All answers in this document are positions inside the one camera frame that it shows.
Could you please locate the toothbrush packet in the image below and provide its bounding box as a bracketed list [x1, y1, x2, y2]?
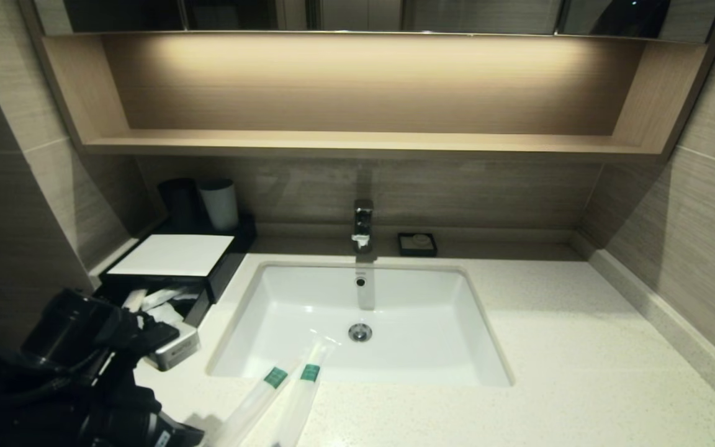
[274, 335, 341, 447]
[205, 357, 299, 447]

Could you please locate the black box drawer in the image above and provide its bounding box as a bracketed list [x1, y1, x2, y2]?
[94, 275, 212, 330]

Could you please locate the black amenity box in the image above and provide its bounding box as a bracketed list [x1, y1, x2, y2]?
[100, 213, 258, 305]

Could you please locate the clear plastic amenity packet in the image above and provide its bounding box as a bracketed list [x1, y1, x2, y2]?
[146, 304, 187, 328]

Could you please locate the black cup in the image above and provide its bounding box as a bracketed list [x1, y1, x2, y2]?
[158, 178, 202, 233]

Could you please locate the white cup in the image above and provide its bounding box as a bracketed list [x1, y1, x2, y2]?
[199, 178, 239, 232]

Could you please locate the white sink basin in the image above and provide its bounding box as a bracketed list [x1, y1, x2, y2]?
[207, 262, 513, 388]

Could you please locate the chrome faucet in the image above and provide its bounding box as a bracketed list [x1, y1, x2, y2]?
[352, 199, 375, 253]

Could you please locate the black soap dish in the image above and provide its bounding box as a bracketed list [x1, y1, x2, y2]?
[397, 232, 438, 257]

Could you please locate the light wooden wall shelf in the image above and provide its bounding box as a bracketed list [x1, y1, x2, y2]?
[17, 28, 715, 163]

